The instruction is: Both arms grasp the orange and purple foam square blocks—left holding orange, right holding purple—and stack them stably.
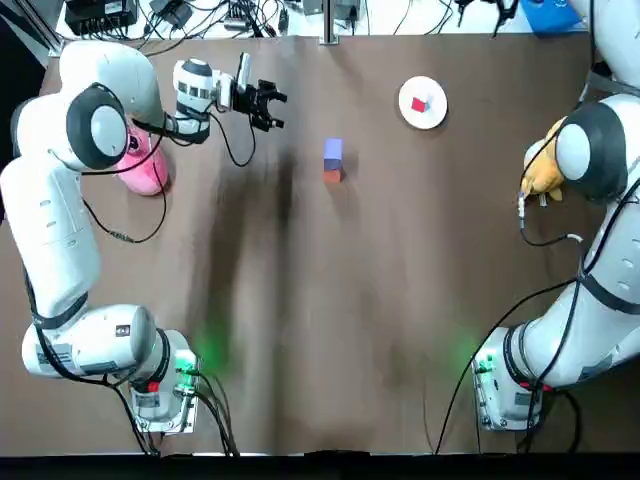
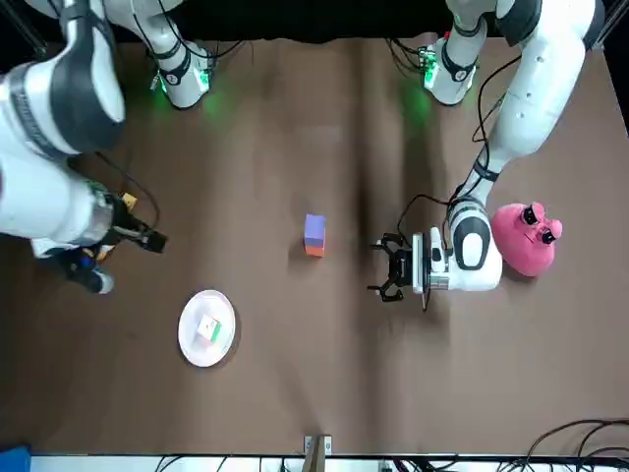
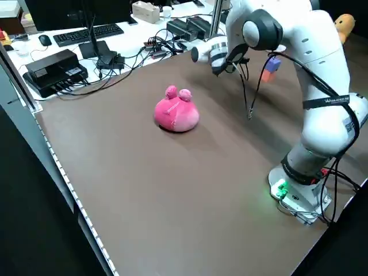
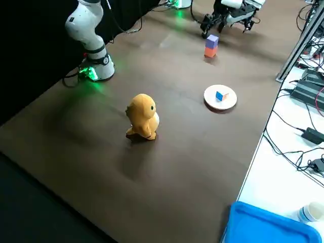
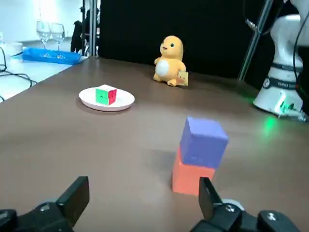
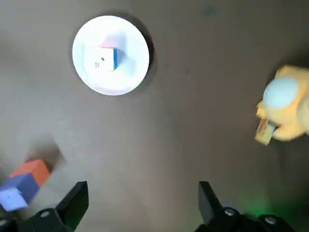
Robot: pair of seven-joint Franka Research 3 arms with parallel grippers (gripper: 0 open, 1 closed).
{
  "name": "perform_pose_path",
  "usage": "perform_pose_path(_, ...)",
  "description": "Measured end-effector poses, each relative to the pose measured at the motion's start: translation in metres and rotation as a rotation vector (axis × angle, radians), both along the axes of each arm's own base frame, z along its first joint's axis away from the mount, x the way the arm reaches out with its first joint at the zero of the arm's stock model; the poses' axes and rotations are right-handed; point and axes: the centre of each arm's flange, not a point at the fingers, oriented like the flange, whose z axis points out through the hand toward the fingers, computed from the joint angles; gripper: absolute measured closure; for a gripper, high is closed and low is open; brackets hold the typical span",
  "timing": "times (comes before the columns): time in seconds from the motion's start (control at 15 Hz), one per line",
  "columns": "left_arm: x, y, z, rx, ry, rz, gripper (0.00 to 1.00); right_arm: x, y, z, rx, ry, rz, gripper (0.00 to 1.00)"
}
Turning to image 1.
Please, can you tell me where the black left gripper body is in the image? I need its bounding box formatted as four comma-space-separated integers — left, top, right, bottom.
230, 81, 263, 121

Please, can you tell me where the purple foam block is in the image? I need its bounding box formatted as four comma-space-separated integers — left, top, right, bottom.
322, 137, 346, 174

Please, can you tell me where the usb hub with plugs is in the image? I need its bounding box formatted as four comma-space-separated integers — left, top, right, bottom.
223, 1, 252, 32

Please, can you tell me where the black power adapter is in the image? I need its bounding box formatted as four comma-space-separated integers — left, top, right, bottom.
149, 0, 192, 29

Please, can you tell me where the pink plush toy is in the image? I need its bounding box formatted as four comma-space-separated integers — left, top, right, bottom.
116, 117, 172, 198

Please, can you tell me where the white desk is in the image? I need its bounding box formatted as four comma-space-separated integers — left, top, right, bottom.
54, 0, 640, 38

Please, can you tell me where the white round plate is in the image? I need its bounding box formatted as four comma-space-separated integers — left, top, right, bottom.
397, 75, 449, 132

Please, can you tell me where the black electronics box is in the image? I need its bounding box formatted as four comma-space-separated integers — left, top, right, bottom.
64, 0, 140, 37

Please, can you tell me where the yellow plush toy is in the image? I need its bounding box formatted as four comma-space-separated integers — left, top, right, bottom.
519, 119, 567, 204

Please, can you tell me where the blue plastic tray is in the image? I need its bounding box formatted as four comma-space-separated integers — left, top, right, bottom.
518, 0, 587, 39

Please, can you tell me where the aluminium frame post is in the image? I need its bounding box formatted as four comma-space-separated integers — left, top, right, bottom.
321, 0, 343, 46

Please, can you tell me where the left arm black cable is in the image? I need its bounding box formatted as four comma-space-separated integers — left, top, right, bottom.
79, 107, 257, 247

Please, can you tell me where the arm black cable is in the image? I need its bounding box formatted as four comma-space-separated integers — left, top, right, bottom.
433, 189, 586, 457
79, 107, 257, 247

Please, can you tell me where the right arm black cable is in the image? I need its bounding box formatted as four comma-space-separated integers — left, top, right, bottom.
433, 189, 586, 457

